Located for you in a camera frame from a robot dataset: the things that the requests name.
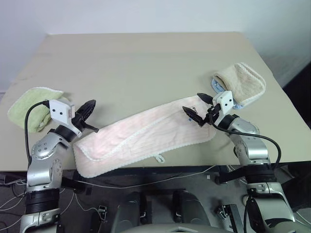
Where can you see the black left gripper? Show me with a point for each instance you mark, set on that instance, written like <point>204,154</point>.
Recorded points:
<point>77,120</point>

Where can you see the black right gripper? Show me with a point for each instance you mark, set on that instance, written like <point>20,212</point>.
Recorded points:
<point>211,115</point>

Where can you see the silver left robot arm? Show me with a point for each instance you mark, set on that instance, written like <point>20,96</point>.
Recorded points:
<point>42,150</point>

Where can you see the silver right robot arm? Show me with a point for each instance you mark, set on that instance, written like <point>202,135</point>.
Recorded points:
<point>252,148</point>

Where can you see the light blue cloth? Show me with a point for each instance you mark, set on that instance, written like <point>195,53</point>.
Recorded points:
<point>216,85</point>

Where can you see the folded beige towel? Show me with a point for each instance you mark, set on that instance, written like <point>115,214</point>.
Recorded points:
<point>245,82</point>

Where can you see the pink towel with white trim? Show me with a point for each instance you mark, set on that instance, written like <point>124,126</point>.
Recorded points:
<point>145,136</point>

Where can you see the folded green towel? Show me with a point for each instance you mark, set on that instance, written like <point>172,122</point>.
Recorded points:
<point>29,104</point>

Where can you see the small metal clip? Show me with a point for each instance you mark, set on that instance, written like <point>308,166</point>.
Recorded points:
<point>102,211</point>

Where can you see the grey robot torso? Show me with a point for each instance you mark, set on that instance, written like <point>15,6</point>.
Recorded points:
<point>175,228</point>

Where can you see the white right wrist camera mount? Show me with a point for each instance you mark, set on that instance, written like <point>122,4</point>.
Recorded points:
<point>226,100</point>

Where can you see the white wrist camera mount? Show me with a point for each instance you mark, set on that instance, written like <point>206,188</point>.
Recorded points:
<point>226,100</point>
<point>60,111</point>

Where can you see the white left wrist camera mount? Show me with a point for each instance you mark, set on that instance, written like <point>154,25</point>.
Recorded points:
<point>60,111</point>

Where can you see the black table frame bar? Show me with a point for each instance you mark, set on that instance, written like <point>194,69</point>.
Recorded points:
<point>150,173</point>

